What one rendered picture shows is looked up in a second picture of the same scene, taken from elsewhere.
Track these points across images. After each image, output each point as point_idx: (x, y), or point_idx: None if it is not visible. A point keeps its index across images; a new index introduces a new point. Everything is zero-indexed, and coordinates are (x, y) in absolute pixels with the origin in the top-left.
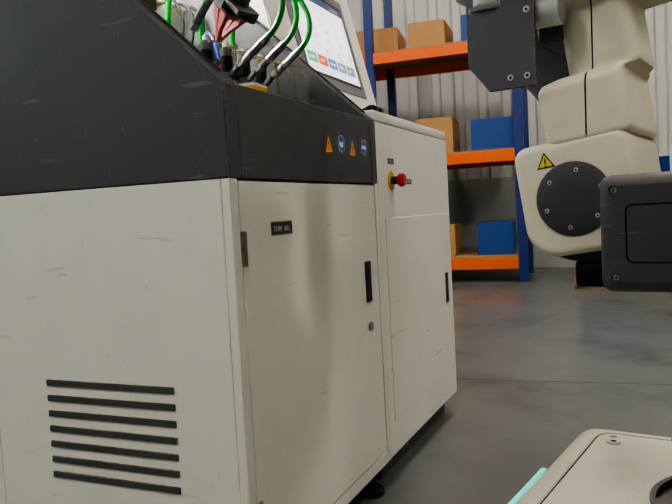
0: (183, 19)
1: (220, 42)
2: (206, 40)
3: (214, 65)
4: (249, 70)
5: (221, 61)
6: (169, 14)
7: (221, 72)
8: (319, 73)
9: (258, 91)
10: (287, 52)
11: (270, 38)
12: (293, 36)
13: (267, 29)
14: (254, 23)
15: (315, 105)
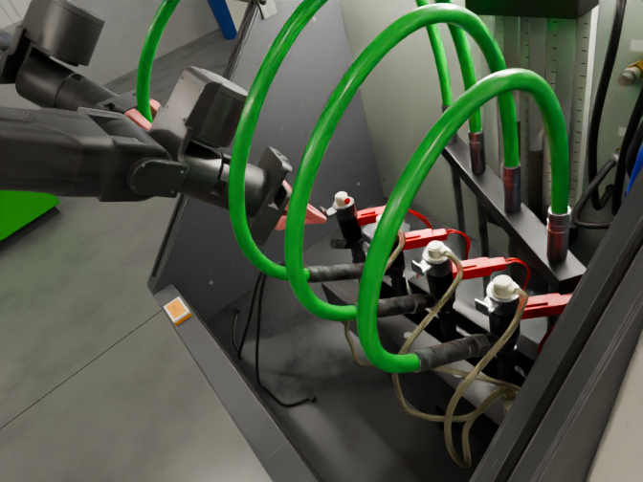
0: (606, 56)
1: (323, 223)
2: (333, 204)
3: (153, 270)
4: (431, 288)
5: (335, 246)
6: (464, 85)
7: (154, 278)
8: (499, 477)
9: (166, 317)
10: (545, 344)
11: (589, 266)
12: (328, 319)
13: (638, 230)
14: (260, 244)
15: (225, 406)
